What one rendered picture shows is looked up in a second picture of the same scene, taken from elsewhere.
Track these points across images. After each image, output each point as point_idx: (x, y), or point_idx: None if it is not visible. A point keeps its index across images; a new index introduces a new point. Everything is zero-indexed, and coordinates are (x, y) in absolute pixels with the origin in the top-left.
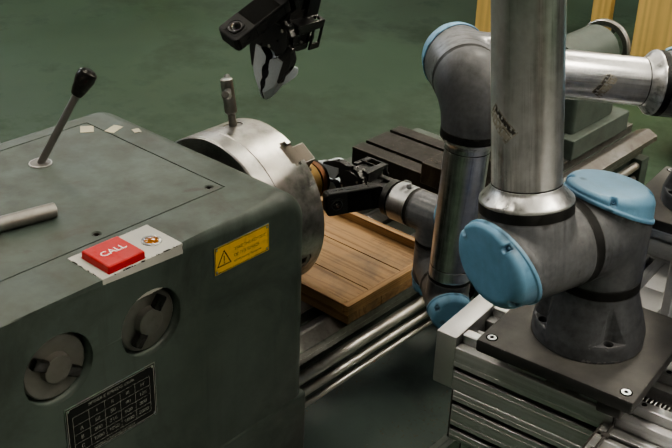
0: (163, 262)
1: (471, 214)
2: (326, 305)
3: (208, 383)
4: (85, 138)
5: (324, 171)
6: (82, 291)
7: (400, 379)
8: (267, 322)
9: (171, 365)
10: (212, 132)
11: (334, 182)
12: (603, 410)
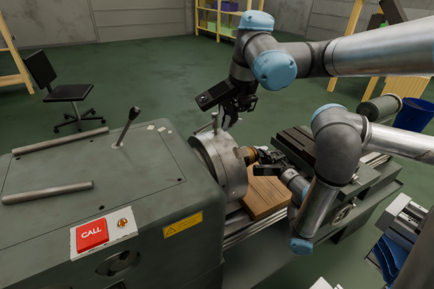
0: (123, 241)
1: (322, 213)
2: (247, 209)
3: (165, 275)
4: (146, 133)
5: (257, 153)
6: (53, 268)
7: (278, 223)
8: (202, 246)
9: (137, 276)
10: (205, 136)
11: (261, 157)
12: None
